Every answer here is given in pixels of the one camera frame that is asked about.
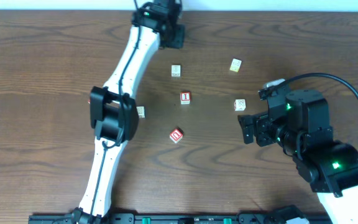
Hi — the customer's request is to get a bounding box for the red letter I block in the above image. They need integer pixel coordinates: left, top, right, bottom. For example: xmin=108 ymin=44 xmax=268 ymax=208
xmin=180 ymin=92 xmax=191 ymax=105

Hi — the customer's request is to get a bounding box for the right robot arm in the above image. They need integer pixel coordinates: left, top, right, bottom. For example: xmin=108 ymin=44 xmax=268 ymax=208
xmin=238 ymin=87 xmax=358 ymax=223

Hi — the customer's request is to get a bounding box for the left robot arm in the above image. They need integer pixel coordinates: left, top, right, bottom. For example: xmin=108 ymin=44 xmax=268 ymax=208
xmin=68 ymin=0 xmax=185 ymax=223

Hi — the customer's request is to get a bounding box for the white block right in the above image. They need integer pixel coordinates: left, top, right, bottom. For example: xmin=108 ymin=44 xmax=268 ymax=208
xmin=234 ymin=99 xmax=246 ymax=111

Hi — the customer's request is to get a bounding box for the white block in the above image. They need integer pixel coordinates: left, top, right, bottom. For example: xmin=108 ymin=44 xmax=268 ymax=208
xmin=171 ymin=65 xmax=181 ymax=77
xmin=234 ymin=99 xmax=246 ymax=111
xmin=137 ymin=106 xmax=145 ymax=118

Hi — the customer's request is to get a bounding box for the white block centre top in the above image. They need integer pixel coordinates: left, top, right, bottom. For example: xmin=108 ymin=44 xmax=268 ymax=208
xmin=171 ymin=65 xmax=181 ymax=77

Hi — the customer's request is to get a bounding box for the yellow-green block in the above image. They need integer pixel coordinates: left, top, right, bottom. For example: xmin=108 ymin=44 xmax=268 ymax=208
xmin=229 ymin=58 xmax=242 ymax=72

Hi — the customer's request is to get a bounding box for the red letter U block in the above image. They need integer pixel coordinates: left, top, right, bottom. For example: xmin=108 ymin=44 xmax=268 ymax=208
xmin=169 ymin=128 xmax=183 ymax=144

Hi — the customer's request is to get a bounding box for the white block left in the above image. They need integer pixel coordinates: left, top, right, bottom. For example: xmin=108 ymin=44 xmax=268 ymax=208
xmin=137 ymin=106 xmax=145 ymax=118

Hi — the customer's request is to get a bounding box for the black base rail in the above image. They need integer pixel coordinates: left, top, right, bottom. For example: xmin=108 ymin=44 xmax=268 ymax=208
xmin=28 ymin=212 xmax=335 ymax=224

